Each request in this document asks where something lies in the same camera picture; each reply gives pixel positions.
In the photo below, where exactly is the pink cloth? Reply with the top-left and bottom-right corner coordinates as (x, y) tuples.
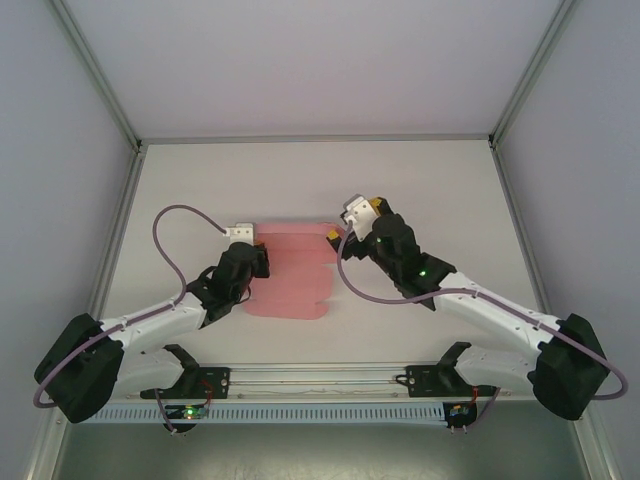
(244, 219), (347, 321)

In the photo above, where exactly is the circuit board with green light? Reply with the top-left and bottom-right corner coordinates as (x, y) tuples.
(167, 403), (211, 422)

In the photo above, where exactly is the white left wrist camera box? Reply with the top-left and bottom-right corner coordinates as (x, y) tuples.
(224, 221), (259, 244)

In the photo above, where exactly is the aluminium frame crossbar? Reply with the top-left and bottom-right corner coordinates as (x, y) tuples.
(139, 131), (496, 146)

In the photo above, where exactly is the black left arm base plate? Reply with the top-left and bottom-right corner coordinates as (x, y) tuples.
(139, 366), (232, 401)

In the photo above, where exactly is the aluminium table side rail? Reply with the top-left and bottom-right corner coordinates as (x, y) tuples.
(87, 144), (147, 321)
(488, 144), (556, 321)

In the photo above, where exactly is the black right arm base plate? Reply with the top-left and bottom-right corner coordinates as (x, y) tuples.
(406, 364), (499, 400)

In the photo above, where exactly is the aluminium mounting rail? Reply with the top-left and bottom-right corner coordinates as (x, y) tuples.
(114, 366), (526, 402)

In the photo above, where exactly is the white slotted cable duct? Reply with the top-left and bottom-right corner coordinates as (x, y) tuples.
(94, 402), (447, 427)

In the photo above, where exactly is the aluminium frame post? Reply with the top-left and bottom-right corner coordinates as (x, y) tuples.
(488, 0), (585, 150)
(49, 0), (147, 152)

